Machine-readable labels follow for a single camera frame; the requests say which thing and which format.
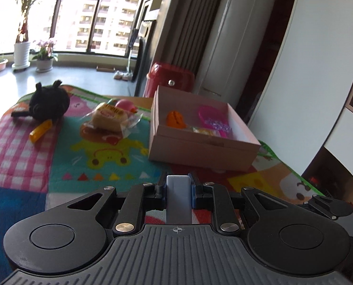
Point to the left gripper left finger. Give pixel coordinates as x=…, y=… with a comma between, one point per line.
x=161, y=186

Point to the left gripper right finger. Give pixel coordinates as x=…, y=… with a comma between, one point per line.
x=196, y=190

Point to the grey rectangular block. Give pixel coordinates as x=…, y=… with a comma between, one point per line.
x=178, y=199

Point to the packaged yellow bread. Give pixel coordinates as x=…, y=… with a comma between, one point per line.
x=111, y=120

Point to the pink round toy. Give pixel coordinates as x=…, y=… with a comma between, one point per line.
x=126, y=105

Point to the yellow toy building brick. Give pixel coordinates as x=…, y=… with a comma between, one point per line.
x=40, y=131

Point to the black plush toy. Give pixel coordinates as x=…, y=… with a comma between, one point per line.
x=48, y=102

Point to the cardboard box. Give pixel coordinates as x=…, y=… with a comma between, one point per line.
x=196, y=145

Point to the orange pumpkin toy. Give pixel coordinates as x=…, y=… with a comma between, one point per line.
x=175, y=120

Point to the pink plastic toy mirror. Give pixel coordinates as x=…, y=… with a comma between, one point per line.
x=214, y=119

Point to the white slippers pair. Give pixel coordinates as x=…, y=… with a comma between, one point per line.
x=123, y=75

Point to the colourful cartoon play mat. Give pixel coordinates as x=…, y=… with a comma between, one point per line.
x=71, y=160

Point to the pink flower pot plant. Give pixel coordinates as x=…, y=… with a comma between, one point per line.
x=45, y=56

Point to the grey curtain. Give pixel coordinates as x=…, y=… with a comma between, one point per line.
x=187, y=33

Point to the white air conditioner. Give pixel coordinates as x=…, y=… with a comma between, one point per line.
x=232, y=48

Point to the tall white plant pot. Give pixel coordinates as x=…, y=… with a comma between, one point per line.
x=21, y=56

